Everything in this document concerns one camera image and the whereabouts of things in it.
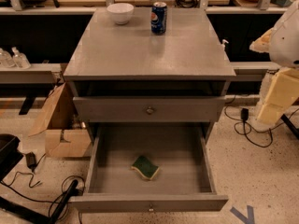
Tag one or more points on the grey wooden cabinet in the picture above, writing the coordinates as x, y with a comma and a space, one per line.
130, 61

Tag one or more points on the black power adapter left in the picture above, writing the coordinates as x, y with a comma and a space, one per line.
31, 160

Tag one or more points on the green and yellow sponge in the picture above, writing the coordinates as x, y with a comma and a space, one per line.
145, 167

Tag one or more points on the closed grey top drawer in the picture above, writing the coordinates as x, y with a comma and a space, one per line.
119, 109

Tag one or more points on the black stand leg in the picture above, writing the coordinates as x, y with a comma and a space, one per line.
34, 217

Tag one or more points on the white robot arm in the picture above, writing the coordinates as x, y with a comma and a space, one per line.
284, 44

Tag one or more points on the blue Pepsi can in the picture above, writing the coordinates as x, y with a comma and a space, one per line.
158, 18

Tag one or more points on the clear sanitizer bottle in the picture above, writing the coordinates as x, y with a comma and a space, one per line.
6, 59
20, 59

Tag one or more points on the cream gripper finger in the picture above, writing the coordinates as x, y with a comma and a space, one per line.
277, 93
261, 44

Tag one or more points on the black power adapter right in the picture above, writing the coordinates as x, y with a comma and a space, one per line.
244, 114

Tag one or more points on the brown cardboard box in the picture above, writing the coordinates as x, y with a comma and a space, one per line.
64, 137

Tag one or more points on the black power adapter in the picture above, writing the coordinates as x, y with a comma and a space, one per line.
244, 114
31, 160

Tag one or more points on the white ceramic bowl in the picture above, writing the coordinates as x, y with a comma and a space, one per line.
120, 13

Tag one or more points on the open grey middle drawer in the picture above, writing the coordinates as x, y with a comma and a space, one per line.
184, 182

